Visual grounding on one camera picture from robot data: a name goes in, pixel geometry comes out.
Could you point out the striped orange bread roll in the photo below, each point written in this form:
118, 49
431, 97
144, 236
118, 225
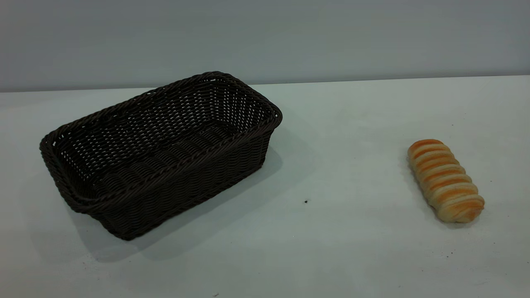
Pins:
445, 180

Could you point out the black woven rectangular basket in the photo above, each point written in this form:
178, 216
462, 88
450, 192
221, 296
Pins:
186, 182

